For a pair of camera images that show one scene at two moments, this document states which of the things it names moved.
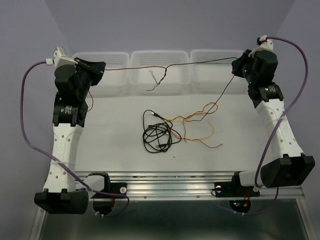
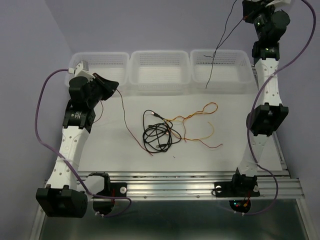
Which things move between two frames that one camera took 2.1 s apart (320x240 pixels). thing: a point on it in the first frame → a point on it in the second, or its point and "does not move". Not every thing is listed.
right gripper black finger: [238, 67] → [251, 9]
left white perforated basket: [115, 82] does not move
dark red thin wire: [137, 68] → [125, 122]
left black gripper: [96, 69] → [109, 86]
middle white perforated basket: [177, 79] does not move
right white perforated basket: [211, 73] does not move
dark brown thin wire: [195, 63] → [219, 44]
